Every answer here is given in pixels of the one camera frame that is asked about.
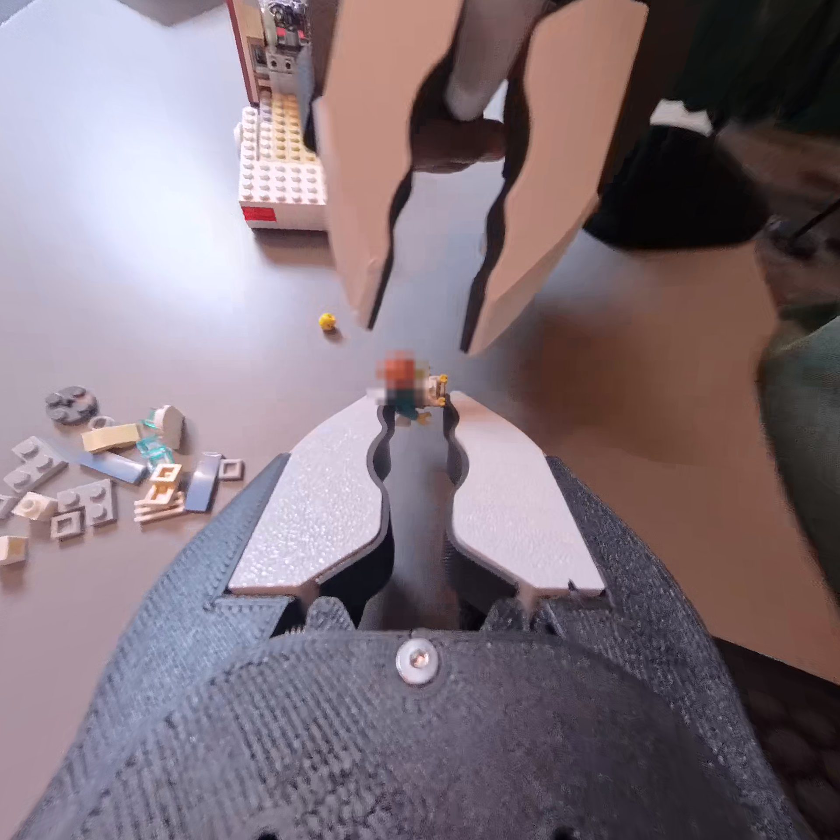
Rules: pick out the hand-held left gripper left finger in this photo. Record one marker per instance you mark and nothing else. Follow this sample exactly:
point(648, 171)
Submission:
point(315, 518)

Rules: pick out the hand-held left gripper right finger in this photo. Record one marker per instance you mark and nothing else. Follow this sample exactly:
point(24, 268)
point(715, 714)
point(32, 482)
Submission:
point(525, 518)

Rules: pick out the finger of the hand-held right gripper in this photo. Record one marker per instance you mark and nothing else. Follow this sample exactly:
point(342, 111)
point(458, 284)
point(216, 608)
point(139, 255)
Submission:
point(564, 131)
point(367, 131)

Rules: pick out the green minifigure torso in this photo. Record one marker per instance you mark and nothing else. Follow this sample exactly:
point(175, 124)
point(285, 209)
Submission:
point(408, 412)

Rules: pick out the yellow minifigure head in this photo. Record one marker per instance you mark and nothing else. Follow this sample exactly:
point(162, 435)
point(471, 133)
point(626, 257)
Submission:
point(327, 321)

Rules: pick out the person's right hand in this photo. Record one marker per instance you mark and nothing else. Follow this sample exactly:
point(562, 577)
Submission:
point(459, 148)

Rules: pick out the white tan lego house model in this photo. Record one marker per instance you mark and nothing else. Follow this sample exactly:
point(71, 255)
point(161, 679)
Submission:
point(282, 177)

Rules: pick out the pile of small lego pieces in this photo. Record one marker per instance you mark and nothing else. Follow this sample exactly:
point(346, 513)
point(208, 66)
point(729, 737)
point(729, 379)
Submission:
point(105, 472)

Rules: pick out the person's torso green sweatshirt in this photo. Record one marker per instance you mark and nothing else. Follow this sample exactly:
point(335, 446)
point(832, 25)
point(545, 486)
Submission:
point(807, 426)

